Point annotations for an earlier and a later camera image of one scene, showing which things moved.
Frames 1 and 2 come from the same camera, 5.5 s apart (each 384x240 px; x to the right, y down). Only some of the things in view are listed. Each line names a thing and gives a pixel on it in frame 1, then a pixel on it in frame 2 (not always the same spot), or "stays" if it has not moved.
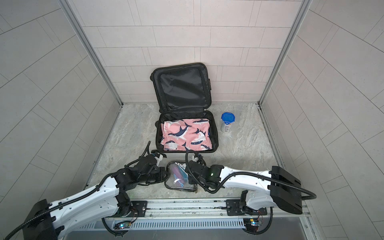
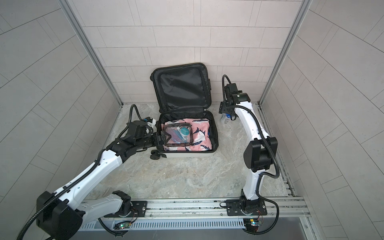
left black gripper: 162,171 → 156,141
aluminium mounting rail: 205,209 stays
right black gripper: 190,179 → 223,107
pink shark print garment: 186,134 stays
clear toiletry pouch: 177,178 → 181,134
